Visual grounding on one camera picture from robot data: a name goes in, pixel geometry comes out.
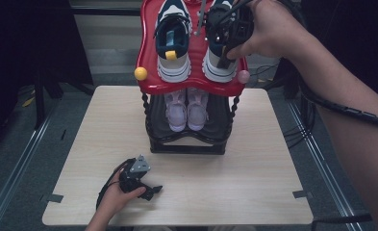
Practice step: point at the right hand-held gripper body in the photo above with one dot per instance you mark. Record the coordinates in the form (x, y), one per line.
(231, 25)

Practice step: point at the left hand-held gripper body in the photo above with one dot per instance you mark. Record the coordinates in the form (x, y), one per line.
(132, 179)

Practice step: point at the navy and white sneaker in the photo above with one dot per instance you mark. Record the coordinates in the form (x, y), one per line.
(173, 64)
(215, 69)

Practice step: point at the red and black shoe rack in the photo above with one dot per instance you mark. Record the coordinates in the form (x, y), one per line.
(193, 106)

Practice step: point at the lilac sandal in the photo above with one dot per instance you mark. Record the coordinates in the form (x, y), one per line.
(196, 110)
(176, 110)

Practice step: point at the person's left hand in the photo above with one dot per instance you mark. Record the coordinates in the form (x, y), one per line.
(116, 199)

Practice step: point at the person's right hand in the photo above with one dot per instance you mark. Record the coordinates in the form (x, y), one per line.
(273, 32)

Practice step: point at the black tape strip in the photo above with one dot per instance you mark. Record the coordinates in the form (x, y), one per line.
(302, 194)
(54, 198)

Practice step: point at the black metal stand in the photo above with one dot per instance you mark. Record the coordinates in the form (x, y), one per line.
(39, 106)

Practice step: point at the dark curtain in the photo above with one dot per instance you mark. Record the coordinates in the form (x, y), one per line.
(363, 38)
(23, 48)

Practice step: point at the metal floor rail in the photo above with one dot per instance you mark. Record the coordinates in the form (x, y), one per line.
(20, 166)
(324, 173)

